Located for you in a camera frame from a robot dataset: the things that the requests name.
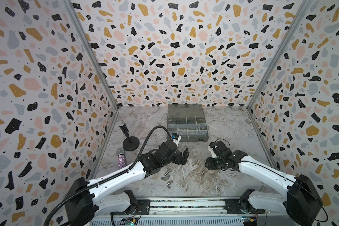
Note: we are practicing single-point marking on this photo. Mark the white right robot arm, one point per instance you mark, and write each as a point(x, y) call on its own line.
point(296, 196)

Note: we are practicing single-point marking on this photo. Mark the grey compartment organizer box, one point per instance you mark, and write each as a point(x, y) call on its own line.
point(188, 120)

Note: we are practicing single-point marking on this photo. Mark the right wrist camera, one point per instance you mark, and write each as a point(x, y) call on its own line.
point(211, 149)

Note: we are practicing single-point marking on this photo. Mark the green circuit board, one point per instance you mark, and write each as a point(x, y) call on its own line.
point(129, 222)

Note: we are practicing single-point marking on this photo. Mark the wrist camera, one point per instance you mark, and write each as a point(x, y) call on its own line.
point(176, 138)
point(211, 149)

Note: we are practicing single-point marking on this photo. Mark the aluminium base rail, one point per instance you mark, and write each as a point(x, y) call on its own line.
point(181, 211)

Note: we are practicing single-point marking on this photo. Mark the glitter handheld microphone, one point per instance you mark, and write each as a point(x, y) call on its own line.
point(121, 158)

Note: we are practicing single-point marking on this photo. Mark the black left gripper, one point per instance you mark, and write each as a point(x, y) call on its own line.
point(179, 155)

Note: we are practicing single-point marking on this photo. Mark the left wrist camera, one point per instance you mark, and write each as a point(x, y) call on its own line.
point(176, 138)

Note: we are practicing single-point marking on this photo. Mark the black microphone stand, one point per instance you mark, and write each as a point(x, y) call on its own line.
point(131, 143)

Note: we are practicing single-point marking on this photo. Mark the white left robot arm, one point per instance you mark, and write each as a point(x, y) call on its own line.
point(86, 199)

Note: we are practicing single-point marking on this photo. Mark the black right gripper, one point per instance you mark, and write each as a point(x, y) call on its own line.
point(208, 165)

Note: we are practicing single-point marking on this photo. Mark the silver bolt near rail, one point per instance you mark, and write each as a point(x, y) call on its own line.
point(169, 184)

